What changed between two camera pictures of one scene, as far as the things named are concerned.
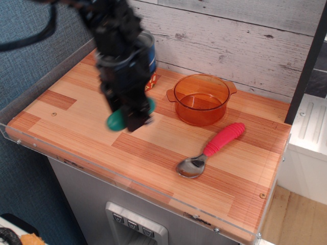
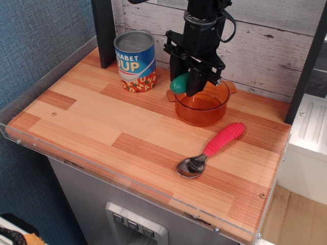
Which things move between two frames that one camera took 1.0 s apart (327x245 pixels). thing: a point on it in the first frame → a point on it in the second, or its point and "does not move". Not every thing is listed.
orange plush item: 31,239 does not move
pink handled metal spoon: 192,167 does not move
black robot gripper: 123,75 → 197,47
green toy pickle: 117,119 → 179,84
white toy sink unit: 304,170 does not move
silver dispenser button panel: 129,227 does not move
